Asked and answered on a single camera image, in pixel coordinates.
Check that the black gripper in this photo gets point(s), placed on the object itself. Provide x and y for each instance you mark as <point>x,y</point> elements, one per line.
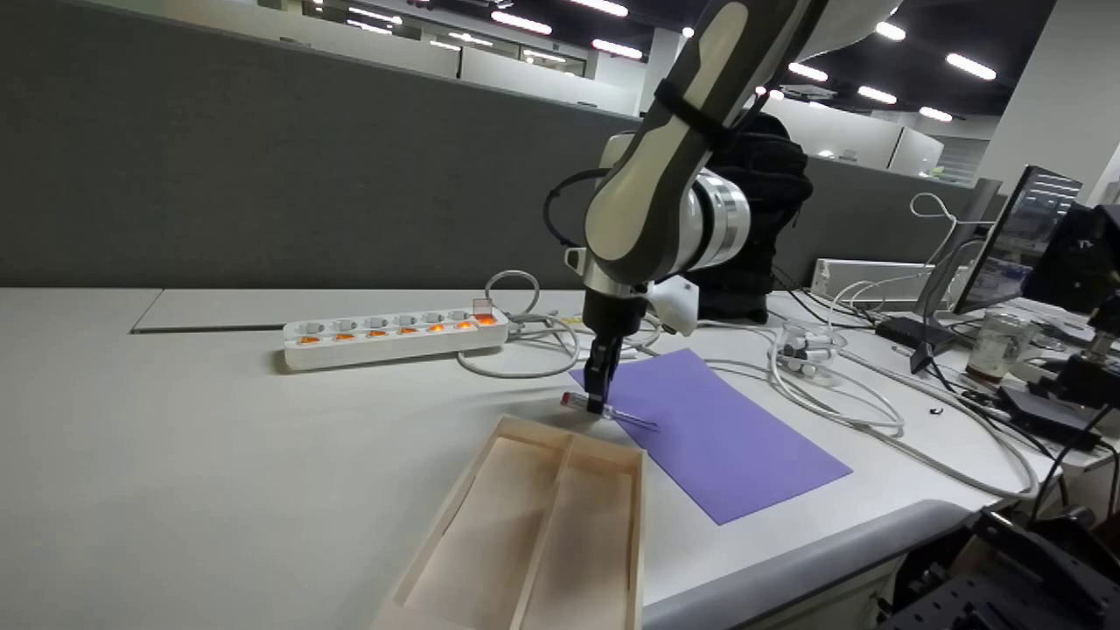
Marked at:
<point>611,317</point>

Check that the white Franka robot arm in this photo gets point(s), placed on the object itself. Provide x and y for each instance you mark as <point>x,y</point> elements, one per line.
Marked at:
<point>654,178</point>

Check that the purple paper sheet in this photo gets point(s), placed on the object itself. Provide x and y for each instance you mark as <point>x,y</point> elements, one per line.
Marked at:
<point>711,444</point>

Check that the white plug adapter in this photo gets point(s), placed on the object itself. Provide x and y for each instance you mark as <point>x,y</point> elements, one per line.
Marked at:
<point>808,347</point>

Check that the white power strip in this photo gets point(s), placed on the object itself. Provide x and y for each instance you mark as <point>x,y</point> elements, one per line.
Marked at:
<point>391,337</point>

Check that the white rectangular box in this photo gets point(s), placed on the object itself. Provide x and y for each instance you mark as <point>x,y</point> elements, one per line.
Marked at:
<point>870,282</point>

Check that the clear plastic cup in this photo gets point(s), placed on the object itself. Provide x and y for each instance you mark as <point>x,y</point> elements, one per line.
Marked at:
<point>1003,346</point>

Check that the black computer monitor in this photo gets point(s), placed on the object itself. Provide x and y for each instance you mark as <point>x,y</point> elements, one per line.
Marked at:
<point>1021,240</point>

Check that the black under-desk equipment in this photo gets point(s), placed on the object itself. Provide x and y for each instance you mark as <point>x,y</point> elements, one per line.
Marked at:
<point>1018,579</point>

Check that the black desk equipment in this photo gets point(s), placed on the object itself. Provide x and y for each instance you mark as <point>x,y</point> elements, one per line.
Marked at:
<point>1080,302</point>

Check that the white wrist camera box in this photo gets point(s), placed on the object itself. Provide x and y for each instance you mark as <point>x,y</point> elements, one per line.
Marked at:
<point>677,302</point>

